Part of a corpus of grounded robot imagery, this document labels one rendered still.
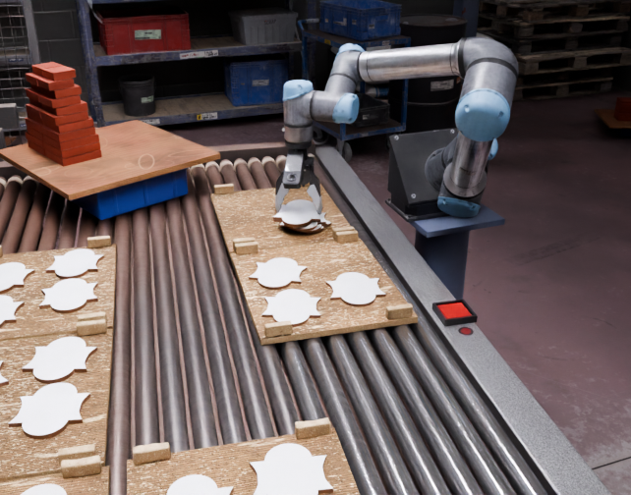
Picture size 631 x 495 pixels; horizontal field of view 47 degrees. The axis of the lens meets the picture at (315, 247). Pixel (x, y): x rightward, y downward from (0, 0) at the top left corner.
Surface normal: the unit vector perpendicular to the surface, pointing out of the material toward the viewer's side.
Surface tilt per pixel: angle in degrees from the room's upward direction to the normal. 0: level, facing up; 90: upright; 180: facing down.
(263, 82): 90
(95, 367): 0
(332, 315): 0
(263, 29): 96
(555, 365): 1
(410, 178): 47
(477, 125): 121
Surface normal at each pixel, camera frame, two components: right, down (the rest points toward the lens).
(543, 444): 0.00, -0.90
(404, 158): 0.25, -0.31
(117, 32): 0.36, 0.42
